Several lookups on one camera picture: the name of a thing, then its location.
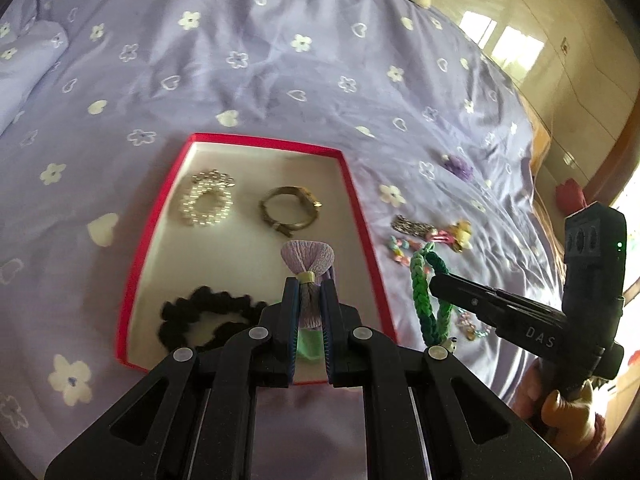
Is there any green braided bracelet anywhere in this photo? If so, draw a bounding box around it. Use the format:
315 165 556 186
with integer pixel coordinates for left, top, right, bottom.
409 242 459 354

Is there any colorful bead bracelet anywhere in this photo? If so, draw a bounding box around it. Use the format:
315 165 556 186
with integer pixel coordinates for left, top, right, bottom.
384 235 426 267

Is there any silver chain bracelet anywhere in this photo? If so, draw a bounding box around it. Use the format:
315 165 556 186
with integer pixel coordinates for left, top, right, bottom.
390 213 440 241

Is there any purple bow hair clip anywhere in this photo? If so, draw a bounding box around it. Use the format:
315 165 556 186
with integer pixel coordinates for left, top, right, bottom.
281 240 334 363

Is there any red jewelry box tray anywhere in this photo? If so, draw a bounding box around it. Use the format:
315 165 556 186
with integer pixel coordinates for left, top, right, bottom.
115 133 396 370

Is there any right hand holding gripper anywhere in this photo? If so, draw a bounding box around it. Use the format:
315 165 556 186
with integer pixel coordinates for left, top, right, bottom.
511 360 606 479

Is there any black hair scrunchie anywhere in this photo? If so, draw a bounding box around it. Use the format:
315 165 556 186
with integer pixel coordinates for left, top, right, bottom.
157 286 268 353

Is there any red slipper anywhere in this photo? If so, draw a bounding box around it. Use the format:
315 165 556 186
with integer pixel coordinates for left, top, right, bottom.
554 178 587 217

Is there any yellow duck charm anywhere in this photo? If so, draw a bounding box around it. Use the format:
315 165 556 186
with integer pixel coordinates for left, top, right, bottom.
447 220 473 252

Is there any pink hair clip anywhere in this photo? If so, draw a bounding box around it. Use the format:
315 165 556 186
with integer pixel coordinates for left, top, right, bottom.
425 229 456 245

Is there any bronze bangle watch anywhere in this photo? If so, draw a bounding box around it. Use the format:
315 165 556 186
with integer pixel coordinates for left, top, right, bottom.
258 185 322 237

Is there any purple flower hair accessory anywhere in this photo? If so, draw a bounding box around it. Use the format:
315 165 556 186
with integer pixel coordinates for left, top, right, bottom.
442 155 474 182

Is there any purple floral bed sheet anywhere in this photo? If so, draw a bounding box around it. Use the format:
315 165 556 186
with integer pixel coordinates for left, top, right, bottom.
1 0 561 476

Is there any pastel bead bracelet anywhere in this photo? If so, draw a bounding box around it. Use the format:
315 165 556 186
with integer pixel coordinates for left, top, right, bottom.
451 306 494 342

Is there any white pearl bracelet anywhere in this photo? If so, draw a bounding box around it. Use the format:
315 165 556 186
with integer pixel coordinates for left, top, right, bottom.
177 169 237 228

